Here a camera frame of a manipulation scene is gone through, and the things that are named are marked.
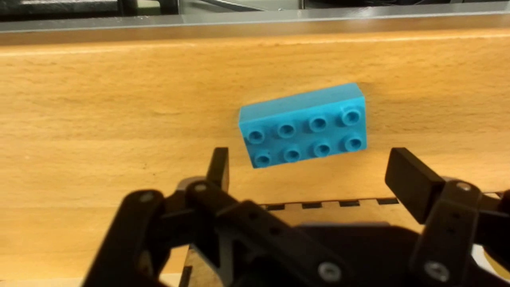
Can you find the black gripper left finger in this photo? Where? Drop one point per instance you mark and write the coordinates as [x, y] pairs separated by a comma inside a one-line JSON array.
[[210, 193]]

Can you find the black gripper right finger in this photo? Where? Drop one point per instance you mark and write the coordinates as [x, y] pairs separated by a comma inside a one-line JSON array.
[[414, 183]]

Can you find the blue lego brick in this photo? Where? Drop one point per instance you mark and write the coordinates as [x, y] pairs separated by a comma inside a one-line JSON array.
[[304, 126]]

